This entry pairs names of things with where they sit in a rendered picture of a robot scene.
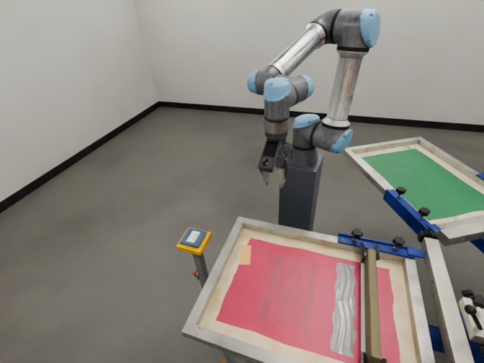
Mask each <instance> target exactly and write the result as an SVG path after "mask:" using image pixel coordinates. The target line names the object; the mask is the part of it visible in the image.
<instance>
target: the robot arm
mask: <svg viewBox="0 0 484 363"><path fill-rule="evenodd" d="M380 28H381V19H380V14H379V12H378V11H377V10H375V9H367V8H363V9H333V10H331V11H328V12H326V13H324V14H322V15H320V16H319V17H317V18H315V19H314V20H313V21H312V22H310V23H309V24H308V25H307V26H306V27H305V29H304V30H303V33H302V34H301V35H300V36H299V37H298V38H297V39H296V40H295V41H294V42H293V43H292V44H291V45H289V46H288V47H287V48H286V49H285V50H284V51H283V52H282V53H281V54H280V55H278V56H277V57H276V58H275V59H274V60H273V61H272V62H271V63H270V64H269V65H268V66H267V67H266V68H265V69H264V70H263V71H260V70H257V71H252V72H251V73H250V74H249V76H248V79H247V86H248V90H249V91H250V92H252V93H255V94H258V95H263V96H264V119H263V122H264V130H265V136H266V137H267V139H266V142H265V145H264V149H263V152H262V155H261V158H260V161H259V165H258V168H259V170H260V172H261V175H262V178H263V180H264V182H265V184H266V185H267V186H268V184H269V173H272V172H273V171H274V167H275V166H276V167H277V168H278V169H277V175H278V177H279V180H278V181H279V188H280V189H281V188H283V186H284V183H285V181H286V178H287V173H288V171H289V164H288V162H287V160H288V161H289V163H290V164H292V165H293V166H297V167H302V168H306V167H311V166H314V165H316V164H317V162H318V152H317V149H316V148H320V149H323V150H325V151H329V152H330V153H336V154H339V153H342V152H343V151H344V150H345V149H346V147H347V146H348V144H349V142H350V140H351V137H352V135H353V131H352V130H351V129H349V126H350V122H349V121H348V120H347V119H348V116H349V110H350V107H351V102H352V99H353V96H354V90H355V87H356V84H357V79H358V75H359V71H360V68H361V64H362V59H363V57H364V56H365V55H366V54H368V52H369V49H370V48H373V47H374V46H375V45H376V44H377V41H378V39H379V36H380ZM325 44H334V45H337V49H336V51H337V52H338V54H339V61H338V65H337V69H336V75H335V79H334V83H333V88H332V92H331V99H330V102H329V106H328V113H327V116H326V117H325V118H323V119H322V122H321V121H319V120H320V118H319V116H318V115H314V114H306V115H300V116H298V117H296V118H295V119H294V122H293V126H292V128H293V131H292V147H291V143H288V142H286V137H287V132H288V130H289V120H290V118H289V116H290V107H293V106H294V105H296V104H298V103H300V102H303V101H305V100H306V99H307V98H308V97H310V96H311V95H312V93H313V91H314V83H313V80H312V79H311V77H309V76H307V75H299V76H296V77H291V76H289V75H290V74H291V73H292V72H293V71H294V70H295V69H296V68H297V67H298V66H299V65H300V64H301V63H302V62H303V61H304V60H305V59H306V58H307V57H308V56H309V55H310V54H311V53H312V52H313V51H314V50H315V49H319V48H321V47H322V46H323V45H325ZM287 144H289V145H287ZM290 147H291V148H290ZM289 149H290V152H289ZM286 157H287V160H285V159H286ZM279 167H280V168H279Z"/></svg>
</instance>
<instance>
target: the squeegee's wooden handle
mask: <svg viewBox="0 0 484 363"><path fill-rule="evenodd" d="M364 291H365V339H366V354H367V363H380V362H381V361H382V352H381V339H380V314H379V301H378V288H377V262H376V250H374V249H371V248H369V249H367V252H366V255H365V257H364Z"/></svg>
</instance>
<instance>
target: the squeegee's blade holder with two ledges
mask: <svg viewBox="0 0 484 363"><path fill-rule="evenodd" d="M360 265H361V351H363V352H364V353H366V339H365V291H364V264H363V263H361V264H360Z"/></svg>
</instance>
